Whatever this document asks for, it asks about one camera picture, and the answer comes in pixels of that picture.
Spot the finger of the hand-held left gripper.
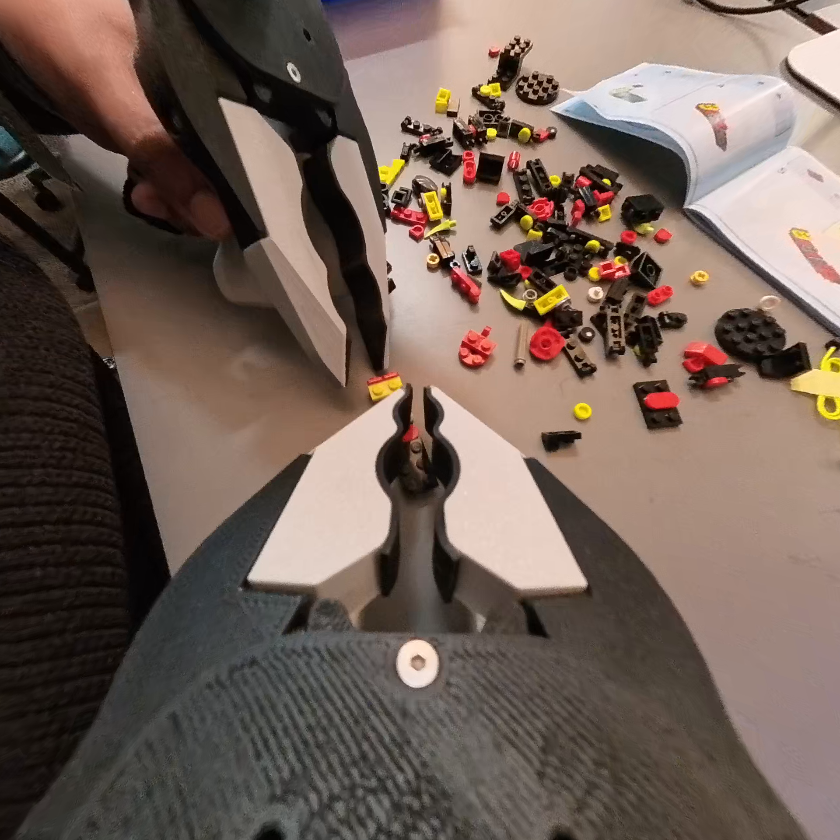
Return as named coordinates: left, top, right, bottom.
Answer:
left=218, top=97, right=350, bottom=388
left=304, top=134, right=392, bottom=373

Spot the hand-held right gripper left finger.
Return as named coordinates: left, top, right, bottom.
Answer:
left=246, top=384, right=411, bottom=629

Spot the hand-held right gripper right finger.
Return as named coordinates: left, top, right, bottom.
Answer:
left=422, top=386, right=589, bottom=632

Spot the yellow lego string piece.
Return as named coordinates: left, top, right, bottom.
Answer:
left=791, top=341, right=840, bottom=421

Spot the pile of loose lego pieces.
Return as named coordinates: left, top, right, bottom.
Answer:
left=377, top=36, right=840, bottom=454

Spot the large round black lego plate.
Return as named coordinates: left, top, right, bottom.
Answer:
left=714, top=306, right=788, bottom=361

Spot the person's black knit clothing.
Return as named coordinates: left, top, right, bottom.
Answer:
left=0, top=239, right=169, bottom=837

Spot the person's left forearm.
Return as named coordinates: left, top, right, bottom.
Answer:
left=0, top=0, right=165, bottom=158

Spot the black cable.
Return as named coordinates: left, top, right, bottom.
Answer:
left=694, top=0, right=840, bottom=35

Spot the small round black lego plate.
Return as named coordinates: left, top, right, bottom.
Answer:
left=515, top=71, right=560, bottom=106

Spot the lego instruction booklet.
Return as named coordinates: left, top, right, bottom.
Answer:
left=551, top=62, right=840, bottom=337

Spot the black and red lego assembly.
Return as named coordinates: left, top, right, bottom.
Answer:
left=394, top=423, right=435, bottom=494

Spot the person's left hand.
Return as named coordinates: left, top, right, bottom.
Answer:
left=123, top=128, right=235, bottom=240

